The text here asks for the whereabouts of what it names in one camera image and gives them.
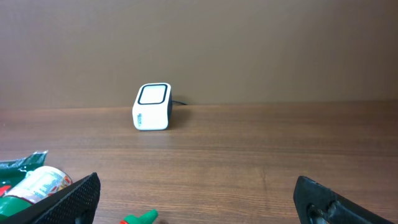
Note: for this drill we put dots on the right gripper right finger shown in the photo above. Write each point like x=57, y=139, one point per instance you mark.
x=316, y=203

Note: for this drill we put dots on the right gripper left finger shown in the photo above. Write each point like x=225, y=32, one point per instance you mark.
x=76, y=204

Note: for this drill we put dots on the green lid white jar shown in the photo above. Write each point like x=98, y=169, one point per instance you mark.
x=36, y=186

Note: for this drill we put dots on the green snack bag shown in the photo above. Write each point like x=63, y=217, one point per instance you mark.
x=14, y=171

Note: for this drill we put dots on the red chili sauce bottle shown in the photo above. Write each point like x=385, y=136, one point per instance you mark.
x=147, y=218

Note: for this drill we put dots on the white barcode scanner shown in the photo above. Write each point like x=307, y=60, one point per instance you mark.
x=153, y=107

